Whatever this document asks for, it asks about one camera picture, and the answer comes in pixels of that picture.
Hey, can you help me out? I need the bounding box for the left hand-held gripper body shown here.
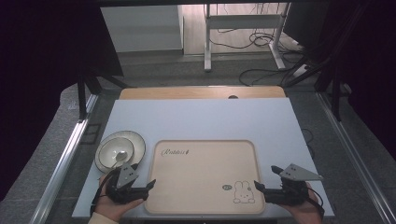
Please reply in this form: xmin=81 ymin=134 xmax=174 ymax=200
xmin=106 ymin=162 xmax=149 ymax=205

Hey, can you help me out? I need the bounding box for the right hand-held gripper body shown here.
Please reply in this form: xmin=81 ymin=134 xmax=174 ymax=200
xmin=264 ymin=163 xmax=325 ymax=207

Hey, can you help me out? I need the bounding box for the person's right hand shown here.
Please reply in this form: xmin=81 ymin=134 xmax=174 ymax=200
xmin=281 ymin=181 xmax=323 ymax=224

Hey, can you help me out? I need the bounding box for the person's left hand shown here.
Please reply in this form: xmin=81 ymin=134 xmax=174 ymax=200
xmin=92 ymin=174 xmax=145 ymax=222

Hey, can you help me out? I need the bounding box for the white ceramic spoon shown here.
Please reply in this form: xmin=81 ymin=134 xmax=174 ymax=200
xmin=110 ymin=150 xmax=129 ymax=169

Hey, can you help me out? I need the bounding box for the white plate with dark rim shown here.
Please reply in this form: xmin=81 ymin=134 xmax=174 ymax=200
xmin=94 ymin=130 xmax=147 ymax=174

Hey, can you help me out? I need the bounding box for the white bowl with dark rim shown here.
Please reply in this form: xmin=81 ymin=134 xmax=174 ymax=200
xmin=97 ymin=136 xmax=135 ymax=171

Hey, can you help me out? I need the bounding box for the wooden tray with rabbit print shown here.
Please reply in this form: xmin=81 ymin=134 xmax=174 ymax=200
xmin=144 ymin=139 xmax=266 ymax=216

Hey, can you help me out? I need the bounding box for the dark floor grate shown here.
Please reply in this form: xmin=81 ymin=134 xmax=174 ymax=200
xmin=80 ymin=123 xmax=103 ymax=145

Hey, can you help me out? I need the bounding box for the wooden desk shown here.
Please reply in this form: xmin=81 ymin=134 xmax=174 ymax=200
xmin=119 ymin=86 xmax=287 ymax=101

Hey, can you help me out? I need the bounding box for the black metal stand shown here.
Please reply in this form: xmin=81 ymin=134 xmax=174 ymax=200
xmin=77 ymin=69 xmax=134 ymax=121
xmin=281 ymin=0 xmax=372 ymax=122

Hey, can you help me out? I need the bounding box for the white power strip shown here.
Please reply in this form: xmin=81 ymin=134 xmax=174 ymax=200
xmin=291 ymin=63 xmax=310 ymax=77

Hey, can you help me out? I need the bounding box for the white cabinet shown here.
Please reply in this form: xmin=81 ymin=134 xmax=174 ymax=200
xmin=100 ymin=4 xmax=185 ymax=54

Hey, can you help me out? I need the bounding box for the dark curtain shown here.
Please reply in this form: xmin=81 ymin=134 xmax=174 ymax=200
xmin=311 ymin=0 xmax=396 ymax=161
xmin=0 ymin=0 xmax=124 ymax=202

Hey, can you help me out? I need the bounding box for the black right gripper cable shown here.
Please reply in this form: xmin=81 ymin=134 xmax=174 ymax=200
xmin=306 ymin=186 xmax=326 ymax=217

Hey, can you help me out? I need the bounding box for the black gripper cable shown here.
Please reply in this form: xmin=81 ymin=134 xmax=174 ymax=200
xmin=306 ymin=186 xmax=326 ymax=217
xmin=90 ymin=169 xmax=117 ymax=217

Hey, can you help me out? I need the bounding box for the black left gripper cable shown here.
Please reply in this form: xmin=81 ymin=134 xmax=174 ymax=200
xmin=90 ymin=169 xmax=117 ymax=217

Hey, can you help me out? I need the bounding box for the thin black cable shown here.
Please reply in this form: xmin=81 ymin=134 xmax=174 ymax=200
xmin=300 ymin=128 xmax=316 ymax=160

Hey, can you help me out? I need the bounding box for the aluminium rail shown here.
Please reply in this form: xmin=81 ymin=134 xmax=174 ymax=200
xmin=29 ymin=92 xmax=99 ymax=224
xmin=316 ymin=91 xmax=396 ymax=224

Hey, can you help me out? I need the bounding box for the black floor cable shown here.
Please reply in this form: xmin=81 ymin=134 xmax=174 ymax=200
xmin=238 ymin=65 xmax=297 ymax=87
xmin=208 ymin=29 xmax=304 ymax=52

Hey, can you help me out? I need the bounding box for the white metal desk frame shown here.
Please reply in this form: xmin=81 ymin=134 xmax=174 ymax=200
xmin=204 ymin=3 xmax=291 ymax=73

